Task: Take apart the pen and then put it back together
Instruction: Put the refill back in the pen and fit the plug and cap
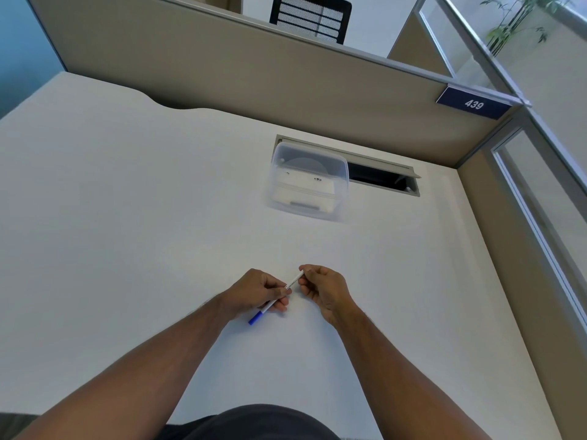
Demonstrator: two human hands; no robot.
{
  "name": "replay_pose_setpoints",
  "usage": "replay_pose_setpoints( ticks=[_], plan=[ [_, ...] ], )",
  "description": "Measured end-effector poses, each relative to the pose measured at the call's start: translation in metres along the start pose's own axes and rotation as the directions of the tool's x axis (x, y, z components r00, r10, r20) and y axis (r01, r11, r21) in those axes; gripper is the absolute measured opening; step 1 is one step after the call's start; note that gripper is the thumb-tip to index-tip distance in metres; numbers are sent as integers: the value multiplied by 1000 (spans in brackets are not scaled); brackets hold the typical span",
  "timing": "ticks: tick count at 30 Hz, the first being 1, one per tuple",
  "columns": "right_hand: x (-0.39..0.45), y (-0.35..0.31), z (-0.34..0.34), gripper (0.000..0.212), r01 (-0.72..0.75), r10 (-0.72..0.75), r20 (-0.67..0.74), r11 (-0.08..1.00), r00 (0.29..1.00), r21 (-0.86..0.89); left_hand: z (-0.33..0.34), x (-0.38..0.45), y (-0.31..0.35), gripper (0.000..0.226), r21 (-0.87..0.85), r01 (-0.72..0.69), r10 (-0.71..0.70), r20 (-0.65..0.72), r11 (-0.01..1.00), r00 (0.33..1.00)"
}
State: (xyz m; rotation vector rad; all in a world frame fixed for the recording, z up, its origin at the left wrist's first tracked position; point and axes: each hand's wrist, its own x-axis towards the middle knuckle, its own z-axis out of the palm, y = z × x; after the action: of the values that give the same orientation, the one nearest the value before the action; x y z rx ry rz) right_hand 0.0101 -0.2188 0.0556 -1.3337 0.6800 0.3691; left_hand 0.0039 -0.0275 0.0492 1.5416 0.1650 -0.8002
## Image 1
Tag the glass partition with metal frame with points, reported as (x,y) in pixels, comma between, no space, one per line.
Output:
(518,123)

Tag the person's left hand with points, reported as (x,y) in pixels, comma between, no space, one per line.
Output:
(252,293)

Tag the person's right hand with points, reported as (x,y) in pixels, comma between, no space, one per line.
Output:
(328,288)

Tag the person's left forearm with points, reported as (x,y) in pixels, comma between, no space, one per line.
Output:
(124,375)

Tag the black mesh office chair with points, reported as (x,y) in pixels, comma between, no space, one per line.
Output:
(311,16)

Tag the person's right forearm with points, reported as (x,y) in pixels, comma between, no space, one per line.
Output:
(406,380)

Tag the person's right thumb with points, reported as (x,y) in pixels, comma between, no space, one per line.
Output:
(312,270)

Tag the white pen with blue cap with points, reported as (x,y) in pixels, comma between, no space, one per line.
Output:
(274,301)

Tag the beige cubicle partition panel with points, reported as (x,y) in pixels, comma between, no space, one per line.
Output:
(257,82)

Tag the person's dark shirt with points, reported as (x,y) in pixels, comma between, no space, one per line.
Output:
(250,423)

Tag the blue number sign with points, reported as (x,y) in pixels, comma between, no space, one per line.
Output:
(473,103)

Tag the clear plastic storage container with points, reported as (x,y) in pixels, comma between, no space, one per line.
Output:
(305,180)

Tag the green potted plant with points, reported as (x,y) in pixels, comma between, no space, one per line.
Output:
(516,20)

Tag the person's left thumb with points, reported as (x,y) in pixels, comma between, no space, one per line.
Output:
(277,284)

